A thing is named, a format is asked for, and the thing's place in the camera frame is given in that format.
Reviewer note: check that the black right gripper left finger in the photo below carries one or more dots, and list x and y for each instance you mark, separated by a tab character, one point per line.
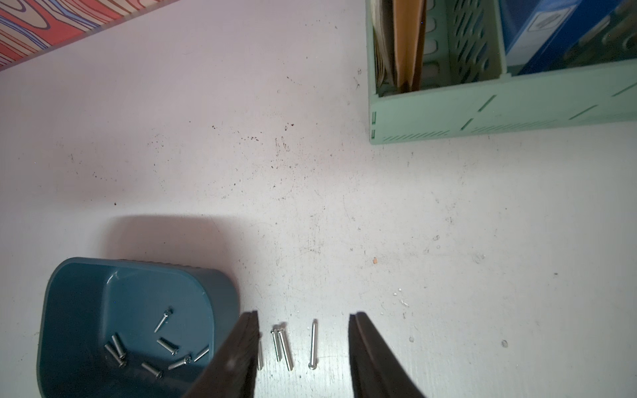
233	369

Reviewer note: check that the brown cardboard folder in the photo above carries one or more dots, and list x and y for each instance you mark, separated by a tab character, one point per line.
409	23

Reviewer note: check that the blue binder in organizer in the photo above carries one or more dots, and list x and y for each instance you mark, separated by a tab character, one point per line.
544	36

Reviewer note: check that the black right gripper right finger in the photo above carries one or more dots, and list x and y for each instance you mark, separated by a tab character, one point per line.
375	371

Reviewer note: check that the teal plastic storage box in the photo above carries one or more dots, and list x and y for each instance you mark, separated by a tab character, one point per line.
89	300

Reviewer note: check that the silver screw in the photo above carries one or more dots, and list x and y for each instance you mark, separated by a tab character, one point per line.
275	333
166	314
167	345
313	363
118	346
285	347
260	358

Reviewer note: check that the green plastic file organizer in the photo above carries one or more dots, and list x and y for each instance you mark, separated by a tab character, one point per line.
466	89

